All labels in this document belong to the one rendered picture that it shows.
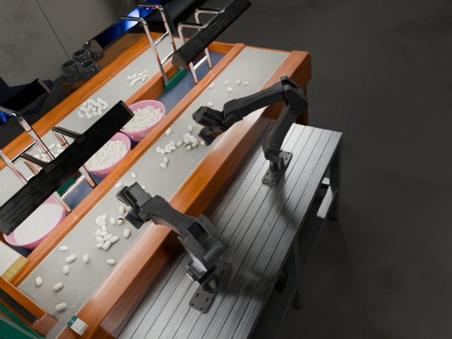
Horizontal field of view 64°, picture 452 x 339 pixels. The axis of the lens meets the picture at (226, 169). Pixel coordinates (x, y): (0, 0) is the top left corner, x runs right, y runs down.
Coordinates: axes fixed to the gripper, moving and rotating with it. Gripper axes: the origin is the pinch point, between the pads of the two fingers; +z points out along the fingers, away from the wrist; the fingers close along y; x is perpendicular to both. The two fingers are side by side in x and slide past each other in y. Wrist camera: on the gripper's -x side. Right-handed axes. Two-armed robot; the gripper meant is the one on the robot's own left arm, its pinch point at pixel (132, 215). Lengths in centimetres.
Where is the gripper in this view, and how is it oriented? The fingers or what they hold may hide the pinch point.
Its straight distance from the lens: 140.5
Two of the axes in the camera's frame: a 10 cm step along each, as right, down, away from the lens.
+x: 6.8, 6.9, 2.4
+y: -5.2, 6.9, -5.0
